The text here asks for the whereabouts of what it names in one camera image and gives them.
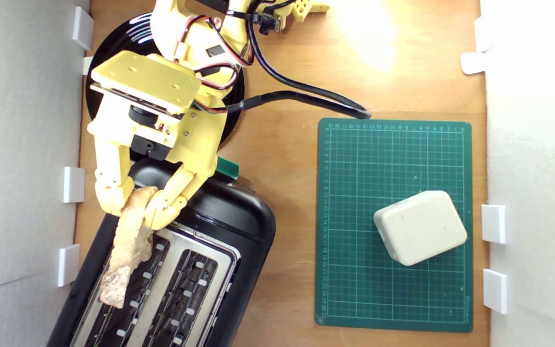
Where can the brown bread slice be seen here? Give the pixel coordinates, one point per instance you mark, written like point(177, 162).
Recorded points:
point(128, 246)

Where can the black two-slot toaster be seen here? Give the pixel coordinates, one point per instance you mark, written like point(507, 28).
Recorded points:
point(229, 217)

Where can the black plate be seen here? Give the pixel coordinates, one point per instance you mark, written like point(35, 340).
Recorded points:
point(116, 46)

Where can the green cutting mat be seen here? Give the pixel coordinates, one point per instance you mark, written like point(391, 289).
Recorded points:
point(354, 289)

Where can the white block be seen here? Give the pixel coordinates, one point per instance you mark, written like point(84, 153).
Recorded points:
point(422, 226)

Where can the white wall clip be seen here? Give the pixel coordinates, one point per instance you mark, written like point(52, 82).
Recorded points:
point(472, 62)
point(73, 184)
point(479, 33)
point(494, 223)
point(68, 265)
point(495, 290)
point(86, 64)
point(82, 28)

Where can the yellow wrist camera mount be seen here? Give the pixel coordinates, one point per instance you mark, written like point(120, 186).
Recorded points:
point(147, 79)

